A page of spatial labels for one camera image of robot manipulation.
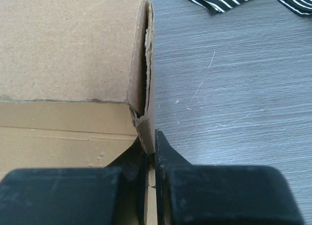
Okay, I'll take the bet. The brown cardboard box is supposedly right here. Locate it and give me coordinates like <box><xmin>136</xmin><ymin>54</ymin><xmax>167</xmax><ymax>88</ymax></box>
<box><xmin>0</xmin><ymin>0</ymin><xmax>157</xmax><ymax>225</ymax></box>

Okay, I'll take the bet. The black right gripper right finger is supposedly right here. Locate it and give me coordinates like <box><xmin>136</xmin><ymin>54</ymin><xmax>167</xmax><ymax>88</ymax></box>
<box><xmin>155</xmin><ymin>130</ymin><xmax>305</xmax><ymax>225</ymax></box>

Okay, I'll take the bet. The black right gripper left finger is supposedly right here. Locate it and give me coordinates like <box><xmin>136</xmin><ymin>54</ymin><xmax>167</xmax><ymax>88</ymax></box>
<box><xmin>0</xmin><ymin>139</ymin><xmax>149</xmax><ymax>225</ymax></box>

